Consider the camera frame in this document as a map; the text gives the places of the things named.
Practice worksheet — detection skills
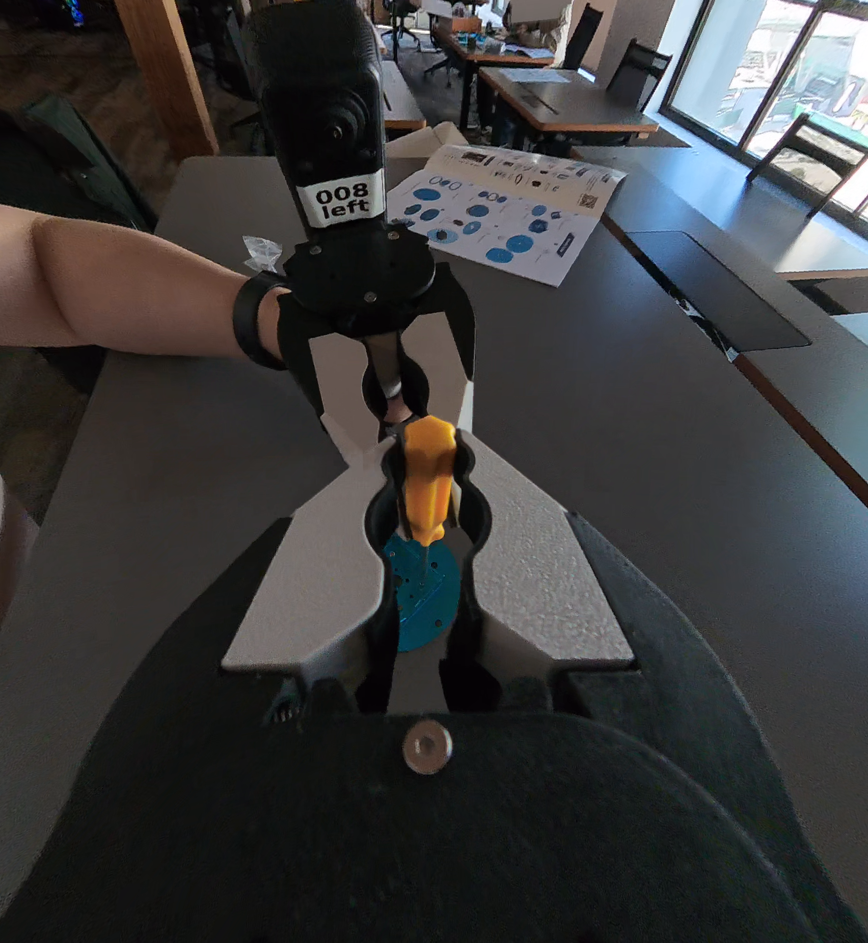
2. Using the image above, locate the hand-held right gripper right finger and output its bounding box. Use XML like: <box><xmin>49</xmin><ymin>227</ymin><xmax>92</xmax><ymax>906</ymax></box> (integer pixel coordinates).
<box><xmin>441</xmin><ymin>429</ymin><xmax>635</xmax><ymax>682</ymax></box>

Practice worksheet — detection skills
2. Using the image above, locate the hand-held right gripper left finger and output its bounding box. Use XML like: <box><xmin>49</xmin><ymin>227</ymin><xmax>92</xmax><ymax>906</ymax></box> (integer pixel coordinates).
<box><xmin>222</xmin><ymin>435</ymin><xmax>406</xmax><ymax>690</ymax></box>

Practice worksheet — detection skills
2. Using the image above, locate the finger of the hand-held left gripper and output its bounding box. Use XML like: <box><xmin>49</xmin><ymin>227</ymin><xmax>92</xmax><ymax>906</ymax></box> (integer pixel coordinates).
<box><xmin>401</xmin><ymin>309</ymin><xmax>477</xmax><ymax>443</ymax></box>
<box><xmin>311</xmin><ymin>335</ymin><xmax>398</xmax><ymax>472</ymax></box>

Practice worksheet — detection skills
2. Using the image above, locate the yellow screwdriver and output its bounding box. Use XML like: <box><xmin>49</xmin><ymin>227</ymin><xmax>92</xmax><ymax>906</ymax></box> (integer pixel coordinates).
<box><xmin>401</xmin><ymin>414</ymin><xmax>459</xmax><ymax>590</ymax></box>

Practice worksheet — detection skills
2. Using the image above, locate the blue disc with square bracket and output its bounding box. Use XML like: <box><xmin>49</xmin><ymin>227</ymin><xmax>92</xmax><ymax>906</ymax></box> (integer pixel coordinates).
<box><xmin>382</xmin><ymin>534</ymin><xmax>461</xmax><ymax>654</ymax></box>

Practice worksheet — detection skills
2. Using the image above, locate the person's left forearm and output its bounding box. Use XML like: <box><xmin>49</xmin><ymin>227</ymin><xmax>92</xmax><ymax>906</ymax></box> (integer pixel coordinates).
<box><xmin>0</xmin><ymin>193</ymin><xmax>291</xmax><ymax>362</ymax></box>

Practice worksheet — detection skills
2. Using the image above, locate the grey desk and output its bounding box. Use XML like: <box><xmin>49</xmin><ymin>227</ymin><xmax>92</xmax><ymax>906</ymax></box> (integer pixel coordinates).
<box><xmin>478</xmin><ymin>65</ymin><xmax>661</xmax><ymax>141</ymax></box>
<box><xmin>0</xmin><ymin>151</ymin><xmax>868</xmax><ymax>943</ymax></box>
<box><xmin>379</xmin><ymin>59</ymin><xmax>428</xmax><ymax>134</ymax></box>
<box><xmin>574</xmin><ymin>143</ymin><xmax>868</xmax><ymax>550</ymax></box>

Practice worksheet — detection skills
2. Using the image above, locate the distant cluttered desk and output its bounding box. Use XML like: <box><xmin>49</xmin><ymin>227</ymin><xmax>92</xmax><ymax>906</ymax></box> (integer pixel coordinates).
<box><xmin>434</xmin><ymin>15</ymin><xmax>560</xmax><ymax>67</ymax></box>

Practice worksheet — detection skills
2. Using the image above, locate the black office chair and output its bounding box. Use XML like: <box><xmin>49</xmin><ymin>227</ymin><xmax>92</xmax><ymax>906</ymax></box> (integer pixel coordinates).
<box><xmin>379</xmin><ymin>0</ymin><xmax>424</xmax><ymax>63</ymax></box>

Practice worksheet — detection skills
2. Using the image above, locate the cardboard box with blue print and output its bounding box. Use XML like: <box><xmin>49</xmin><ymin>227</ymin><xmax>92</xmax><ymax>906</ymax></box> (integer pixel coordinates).
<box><xmin>386</xmin><ymin>143</ymin><xmax>628</xmax><ymax>288</ymax></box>

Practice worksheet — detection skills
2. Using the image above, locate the wooden pillar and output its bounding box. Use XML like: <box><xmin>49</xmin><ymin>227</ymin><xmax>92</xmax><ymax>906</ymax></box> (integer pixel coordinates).
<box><xmin>113</xmin><ymin>0</ymin><xmax>220</xmax><ymax>159</ymax></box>

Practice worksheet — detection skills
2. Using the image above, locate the dark bag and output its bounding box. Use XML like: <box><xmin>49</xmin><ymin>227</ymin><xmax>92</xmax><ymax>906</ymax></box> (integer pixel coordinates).
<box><xmin>0</xmin><ymin>92</ymin><xmax>159</xmax><ymax>233</ymax></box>

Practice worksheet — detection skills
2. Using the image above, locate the large glass window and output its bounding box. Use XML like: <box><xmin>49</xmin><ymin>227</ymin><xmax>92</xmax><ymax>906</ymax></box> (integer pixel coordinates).
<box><xmin>658</xmin><ymin>0</ymin><xmax>868</xmax><ymax>244</ymax></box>

